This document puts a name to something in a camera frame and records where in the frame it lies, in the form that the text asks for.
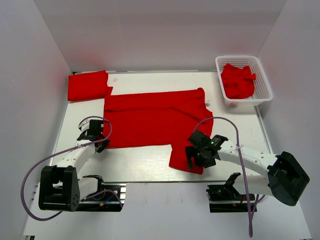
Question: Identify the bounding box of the red t shirt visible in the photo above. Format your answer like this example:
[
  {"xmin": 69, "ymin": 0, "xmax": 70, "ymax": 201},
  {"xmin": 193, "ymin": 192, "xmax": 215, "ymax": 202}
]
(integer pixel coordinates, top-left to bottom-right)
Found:
[
  {"xmin": 67, "ymin": 70, "xmax": 113, "ymax": 102},
  {"xmin": 103, "ymin": 88, "xmax": 214, "ymax": 172}
]

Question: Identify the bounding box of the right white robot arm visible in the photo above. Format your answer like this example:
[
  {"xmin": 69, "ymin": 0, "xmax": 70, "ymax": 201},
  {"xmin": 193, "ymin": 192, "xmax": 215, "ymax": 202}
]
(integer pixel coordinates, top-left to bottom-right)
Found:
[{"xmin": 185, "ymin": 130, "xmax": 310, "ymax": 206}]

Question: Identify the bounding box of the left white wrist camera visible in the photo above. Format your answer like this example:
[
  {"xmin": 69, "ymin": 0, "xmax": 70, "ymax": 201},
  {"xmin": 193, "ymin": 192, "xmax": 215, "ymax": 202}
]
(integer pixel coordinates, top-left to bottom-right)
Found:
[{"xmin": 78, "ymin": 119, "xmax": 90, "ymax": 132}]

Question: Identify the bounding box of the white plastic mesh basket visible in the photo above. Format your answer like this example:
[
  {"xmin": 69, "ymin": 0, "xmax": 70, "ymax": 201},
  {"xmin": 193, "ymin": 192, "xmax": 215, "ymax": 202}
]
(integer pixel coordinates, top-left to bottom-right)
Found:
[{"xmin": 215, "ymin": 55, "xmax": 273, "ymax": 107}]

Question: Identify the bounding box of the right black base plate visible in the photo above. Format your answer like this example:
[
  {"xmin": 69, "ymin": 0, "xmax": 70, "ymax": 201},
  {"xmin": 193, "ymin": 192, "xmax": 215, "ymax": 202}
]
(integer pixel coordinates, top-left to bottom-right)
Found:
[{"xmin": 206, "ymin": 184, "xmax": 248, "ymax": 213}]

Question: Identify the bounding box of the crumpled red shirt in basket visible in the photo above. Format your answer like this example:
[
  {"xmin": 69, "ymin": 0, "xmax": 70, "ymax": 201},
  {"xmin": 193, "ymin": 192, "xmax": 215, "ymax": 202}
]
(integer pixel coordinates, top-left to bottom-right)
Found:
[{"xmin": 221, "ymin": 63, "xmax": 256, "ymax": 99}]

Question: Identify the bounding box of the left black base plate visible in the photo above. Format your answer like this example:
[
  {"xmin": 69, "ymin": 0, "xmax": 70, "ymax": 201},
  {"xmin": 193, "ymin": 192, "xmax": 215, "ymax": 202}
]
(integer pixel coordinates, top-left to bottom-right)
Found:
[{"xmin": 75, "ymin": 182, "xmax": 127, "ymax": 213}]

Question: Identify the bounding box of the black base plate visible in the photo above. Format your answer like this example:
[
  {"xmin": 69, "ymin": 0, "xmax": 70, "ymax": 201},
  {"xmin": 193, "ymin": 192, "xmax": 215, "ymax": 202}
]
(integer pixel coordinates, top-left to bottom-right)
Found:
[
  {"xmin": 206, "ymin": 184, "xmax": 248, "ymax": 213},
  {"xmin": 75, "ymin": 182, "xmax": 127, "ymax": 213}
]

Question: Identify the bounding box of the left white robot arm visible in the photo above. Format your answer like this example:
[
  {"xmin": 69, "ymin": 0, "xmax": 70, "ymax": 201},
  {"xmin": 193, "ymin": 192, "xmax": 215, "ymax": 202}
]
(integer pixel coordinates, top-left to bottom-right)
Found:
[{"xmin": 38, "ymin": 119, "xmax": 113, "ymax": 212}]

